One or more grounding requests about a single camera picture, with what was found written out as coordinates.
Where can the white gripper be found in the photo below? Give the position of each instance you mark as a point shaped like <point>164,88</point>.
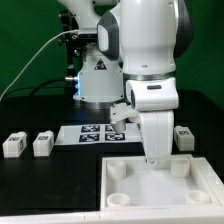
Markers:
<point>156,130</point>

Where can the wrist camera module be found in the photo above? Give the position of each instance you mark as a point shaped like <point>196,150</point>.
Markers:
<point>118,115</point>

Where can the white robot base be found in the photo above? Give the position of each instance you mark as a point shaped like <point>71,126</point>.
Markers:
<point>99,82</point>

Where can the white square tabletop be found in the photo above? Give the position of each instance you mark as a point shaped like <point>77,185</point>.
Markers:
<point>180,181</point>

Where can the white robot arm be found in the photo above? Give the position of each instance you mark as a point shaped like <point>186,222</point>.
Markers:
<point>147,36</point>

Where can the white marker sheet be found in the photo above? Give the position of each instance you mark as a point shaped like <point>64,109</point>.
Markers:
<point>96,133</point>

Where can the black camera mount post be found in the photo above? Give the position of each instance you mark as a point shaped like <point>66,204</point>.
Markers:
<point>69,40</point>

